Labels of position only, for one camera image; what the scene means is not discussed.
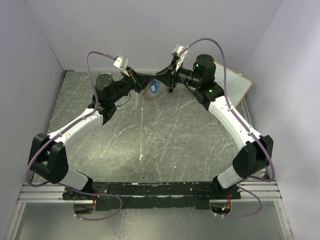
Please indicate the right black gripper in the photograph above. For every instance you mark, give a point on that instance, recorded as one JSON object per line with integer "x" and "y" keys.
{"x": 168, "y": 76}

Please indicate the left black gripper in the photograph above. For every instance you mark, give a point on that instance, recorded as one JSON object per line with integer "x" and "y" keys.
{"x": 139, "y": 80}

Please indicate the blue tagged key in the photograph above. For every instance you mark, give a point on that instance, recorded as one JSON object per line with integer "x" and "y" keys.
{"x": 156, "y": 84}
{"x": 153, "y": 88}

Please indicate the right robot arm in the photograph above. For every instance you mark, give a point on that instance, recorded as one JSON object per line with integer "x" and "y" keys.
{"x": 254, "y": 149}

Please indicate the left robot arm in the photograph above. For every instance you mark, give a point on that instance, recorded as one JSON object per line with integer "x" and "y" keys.
{"x": 49, "y": 153}

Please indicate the yellow framed whiteboard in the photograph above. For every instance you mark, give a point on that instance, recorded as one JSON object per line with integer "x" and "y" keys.
{"x": 237, "y": 85}

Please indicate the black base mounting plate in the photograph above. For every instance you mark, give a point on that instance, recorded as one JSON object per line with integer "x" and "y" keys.
{"x": 149, "y": 195}

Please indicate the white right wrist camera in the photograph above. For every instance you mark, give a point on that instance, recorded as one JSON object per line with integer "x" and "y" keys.
{"x": 179, "y": 53}

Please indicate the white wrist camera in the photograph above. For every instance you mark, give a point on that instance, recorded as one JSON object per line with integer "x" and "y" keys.
{"x": 179, "y": 53}
{"x": 121, "y": 62}

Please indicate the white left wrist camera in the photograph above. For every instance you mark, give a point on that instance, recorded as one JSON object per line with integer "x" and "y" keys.
{"x": 121, "y": 62}

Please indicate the aluminium rail frame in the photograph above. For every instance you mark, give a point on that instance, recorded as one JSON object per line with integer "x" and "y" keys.
{"x": 153, "y": 166}

